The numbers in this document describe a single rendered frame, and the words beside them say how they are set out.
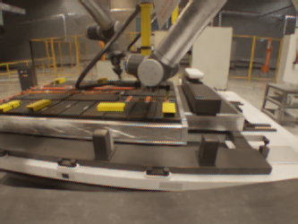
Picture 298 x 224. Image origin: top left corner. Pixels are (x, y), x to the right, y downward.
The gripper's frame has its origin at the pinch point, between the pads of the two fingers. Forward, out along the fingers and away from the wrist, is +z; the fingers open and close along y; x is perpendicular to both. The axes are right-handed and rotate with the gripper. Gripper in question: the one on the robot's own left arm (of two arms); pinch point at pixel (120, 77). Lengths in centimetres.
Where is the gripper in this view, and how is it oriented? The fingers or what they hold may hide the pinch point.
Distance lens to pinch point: 131.7
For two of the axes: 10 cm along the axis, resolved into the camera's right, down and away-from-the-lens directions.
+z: 2.6, 9.6, 0.7
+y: -3.6, 1.6, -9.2
